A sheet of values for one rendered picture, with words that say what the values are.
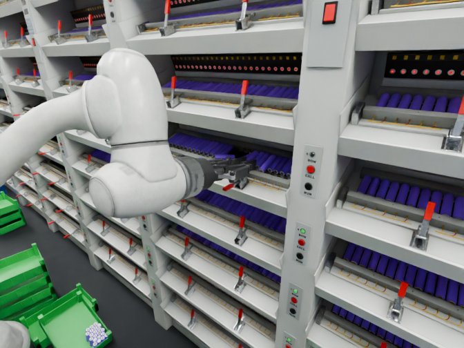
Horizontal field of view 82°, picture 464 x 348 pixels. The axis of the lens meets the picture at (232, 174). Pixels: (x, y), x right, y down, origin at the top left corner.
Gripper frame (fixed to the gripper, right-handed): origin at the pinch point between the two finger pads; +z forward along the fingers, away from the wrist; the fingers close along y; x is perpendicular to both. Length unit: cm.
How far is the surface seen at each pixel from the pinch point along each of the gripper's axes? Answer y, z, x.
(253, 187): 3.7, 0.7, -5.9
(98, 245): -114, 15, -82
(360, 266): 34.0, 8.2, -20.4
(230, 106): -5.8, -1.2, 15.3
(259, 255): 8.1, 2.2, -26.7
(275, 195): 11.1, 0.6, -6.0
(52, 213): -184, 15, -84
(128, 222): -67, 7, -46
